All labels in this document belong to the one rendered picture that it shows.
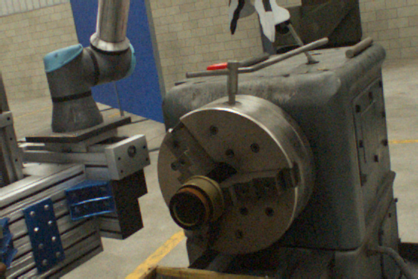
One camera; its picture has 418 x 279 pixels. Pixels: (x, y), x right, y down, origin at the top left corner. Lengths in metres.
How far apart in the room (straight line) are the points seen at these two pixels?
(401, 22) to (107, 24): 9.78
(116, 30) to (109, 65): 0.11
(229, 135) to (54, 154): 0.70
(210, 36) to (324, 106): 11.12
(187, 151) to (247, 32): 10.82
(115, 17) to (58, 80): 0.24
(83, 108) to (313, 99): 0.68
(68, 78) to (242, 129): 0.65
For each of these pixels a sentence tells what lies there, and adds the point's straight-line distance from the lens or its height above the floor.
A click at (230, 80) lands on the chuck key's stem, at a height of 1.28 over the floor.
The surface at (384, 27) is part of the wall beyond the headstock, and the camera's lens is 11.07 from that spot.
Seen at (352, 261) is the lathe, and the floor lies 0.84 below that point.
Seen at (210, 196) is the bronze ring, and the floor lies 1.10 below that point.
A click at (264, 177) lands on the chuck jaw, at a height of 1.11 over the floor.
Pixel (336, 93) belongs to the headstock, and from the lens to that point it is 1.09.
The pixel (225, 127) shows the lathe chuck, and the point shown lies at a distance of 1.01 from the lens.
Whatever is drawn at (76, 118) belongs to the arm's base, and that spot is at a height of 1.19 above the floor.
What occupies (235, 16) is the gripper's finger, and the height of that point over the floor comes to 1.40.
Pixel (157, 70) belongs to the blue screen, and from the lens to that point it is 6.02.
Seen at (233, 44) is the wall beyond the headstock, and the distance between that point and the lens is 11.95.
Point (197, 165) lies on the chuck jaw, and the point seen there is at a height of 1.14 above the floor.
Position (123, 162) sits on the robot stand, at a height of 1.07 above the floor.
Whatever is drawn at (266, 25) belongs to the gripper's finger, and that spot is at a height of 1.38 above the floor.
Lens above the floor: 1.41
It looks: 11 degrees down
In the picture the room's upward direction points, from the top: 10 degrees counter-clockwise
